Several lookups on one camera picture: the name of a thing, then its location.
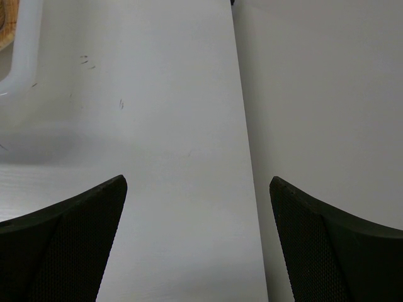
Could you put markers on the translucent plastic bin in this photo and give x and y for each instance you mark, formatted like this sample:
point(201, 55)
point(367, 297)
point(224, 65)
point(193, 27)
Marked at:
point(25, 51)

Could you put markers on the woven bamboo fan tray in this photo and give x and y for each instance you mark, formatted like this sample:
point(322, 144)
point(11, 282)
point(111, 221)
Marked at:
point(9, 15)

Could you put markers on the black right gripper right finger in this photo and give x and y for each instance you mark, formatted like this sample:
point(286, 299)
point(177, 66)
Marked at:
point(332, 255)

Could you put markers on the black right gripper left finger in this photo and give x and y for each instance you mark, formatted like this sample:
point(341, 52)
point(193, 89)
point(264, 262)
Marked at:
point(59, 253)

